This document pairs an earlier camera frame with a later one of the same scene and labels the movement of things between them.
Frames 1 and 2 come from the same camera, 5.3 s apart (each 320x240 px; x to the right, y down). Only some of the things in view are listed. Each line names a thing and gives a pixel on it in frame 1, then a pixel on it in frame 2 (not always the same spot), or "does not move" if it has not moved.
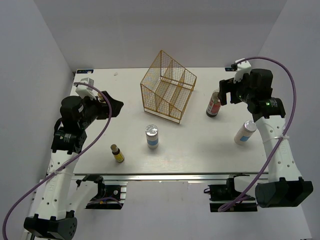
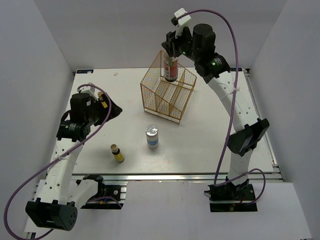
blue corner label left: x=85 y=71 does not move
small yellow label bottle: x=116 y=152 does not move
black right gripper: x=227 y=86 → x=171 y=44
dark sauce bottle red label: x=214 y=106 → x=171 y=69
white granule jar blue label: x=152 y=135 does not move
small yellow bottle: x=101 y=97 does not move
